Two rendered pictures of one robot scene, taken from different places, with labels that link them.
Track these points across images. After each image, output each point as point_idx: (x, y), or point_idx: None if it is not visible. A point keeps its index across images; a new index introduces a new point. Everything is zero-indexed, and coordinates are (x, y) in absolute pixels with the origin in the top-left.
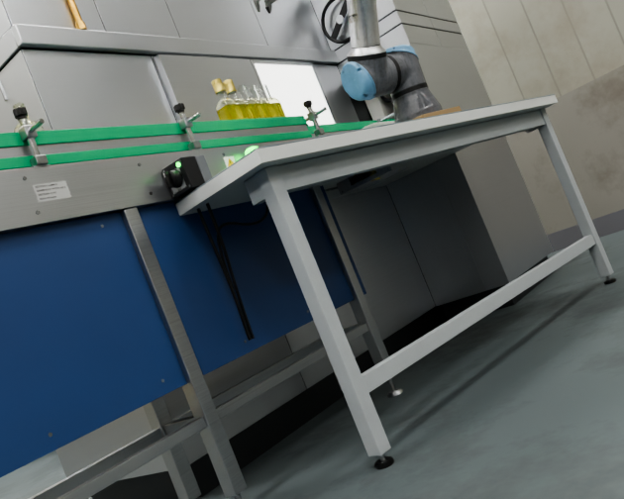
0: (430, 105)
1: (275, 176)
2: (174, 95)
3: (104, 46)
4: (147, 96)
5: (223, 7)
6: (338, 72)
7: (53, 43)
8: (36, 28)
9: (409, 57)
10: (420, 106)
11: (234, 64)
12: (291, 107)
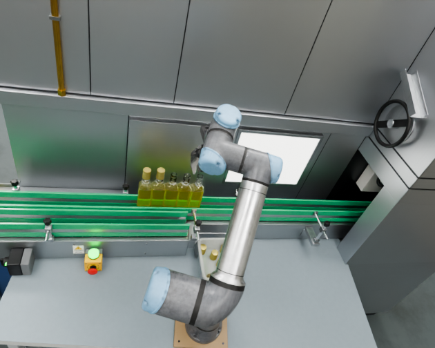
0: (197, 340)
1: None
2: (128, 148)
3: (76, 109)
4: (106, 140)
5: (255, 77)
6: (360, 141)
7: (26, 105)
8: (12, 94)
9: None
10: (192, 333)
11: None
12: None
